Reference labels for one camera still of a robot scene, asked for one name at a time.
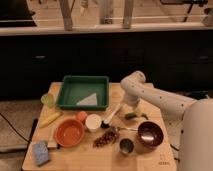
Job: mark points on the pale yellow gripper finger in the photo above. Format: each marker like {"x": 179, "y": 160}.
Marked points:
{"x": 125, "y": 109}

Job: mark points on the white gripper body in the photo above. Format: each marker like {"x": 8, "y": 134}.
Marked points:
{"x": 131, "y": 100}

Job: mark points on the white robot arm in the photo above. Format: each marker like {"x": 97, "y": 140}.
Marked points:
{"x": 196, "y": 141}

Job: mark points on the white paper cup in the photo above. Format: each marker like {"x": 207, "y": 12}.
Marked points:
{"x": 93, "y": 122}

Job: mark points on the small metal cup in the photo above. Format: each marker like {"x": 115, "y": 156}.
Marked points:
{"x": 126, "y": 146}

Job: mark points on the green plastic cup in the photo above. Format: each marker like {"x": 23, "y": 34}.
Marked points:
{"x": 48, "y": 100}

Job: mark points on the pile of brown nuts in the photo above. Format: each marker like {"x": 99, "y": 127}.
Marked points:
{"x": 109, "y": 136}

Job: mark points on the dark purple bowl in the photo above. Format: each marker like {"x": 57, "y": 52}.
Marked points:
{"x": 150, "y": 134}

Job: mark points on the small orange ball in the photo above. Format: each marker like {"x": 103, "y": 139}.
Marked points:
{"x": 81, "y": 116}

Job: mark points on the green plastic tray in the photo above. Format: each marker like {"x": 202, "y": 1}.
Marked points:
{"x": 84, "y": 93}

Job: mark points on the orange bowl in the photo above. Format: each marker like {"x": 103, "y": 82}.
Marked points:
{"x": 69, "y": 133}

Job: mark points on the blue sponge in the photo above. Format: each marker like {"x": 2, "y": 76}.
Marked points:
{"x": 40, "y": 152}

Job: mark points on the white handled brush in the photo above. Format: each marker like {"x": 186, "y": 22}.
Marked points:
{"x": 105, "y": 123}

